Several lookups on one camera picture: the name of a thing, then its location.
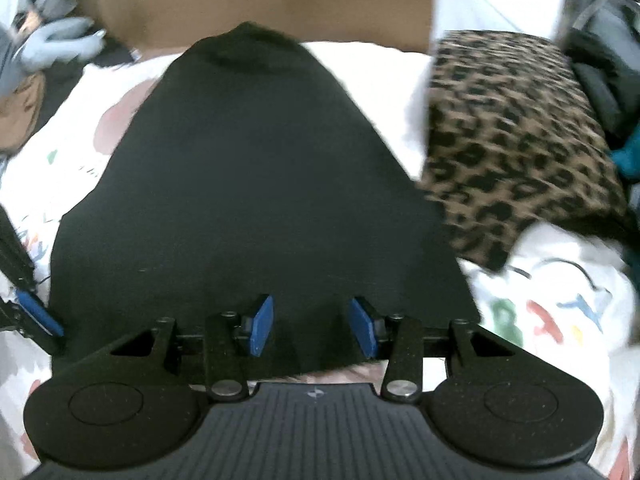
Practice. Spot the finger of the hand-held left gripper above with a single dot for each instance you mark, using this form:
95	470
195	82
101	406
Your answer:
37	310

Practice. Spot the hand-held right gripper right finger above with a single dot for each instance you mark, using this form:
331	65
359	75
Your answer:
364	327

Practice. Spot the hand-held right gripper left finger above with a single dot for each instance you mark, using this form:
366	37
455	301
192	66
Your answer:
263	325

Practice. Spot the black pants with patterned trim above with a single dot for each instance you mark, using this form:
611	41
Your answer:
250	185

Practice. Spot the leopard print cloth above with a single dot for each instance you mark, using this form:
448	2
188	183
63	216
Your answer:
510	135

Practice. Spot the cream bear printed blanket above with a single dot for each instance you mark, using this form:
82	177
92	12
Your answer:
550	320

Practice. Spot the brown garment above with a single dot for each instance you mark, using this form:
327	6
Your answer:
22	115

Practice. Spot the black garment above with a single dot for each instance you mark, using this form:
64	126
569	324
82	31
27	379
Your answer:
117	55

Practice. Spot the brown cardboard sheet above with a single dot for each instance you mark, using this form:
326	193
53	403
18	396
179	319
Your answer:
300	0

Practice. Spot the dark grey garment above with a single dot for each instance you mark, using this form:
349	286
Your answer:
595	85

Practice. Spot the grey bag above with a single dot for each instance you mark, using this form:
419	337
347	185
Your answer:
610	5

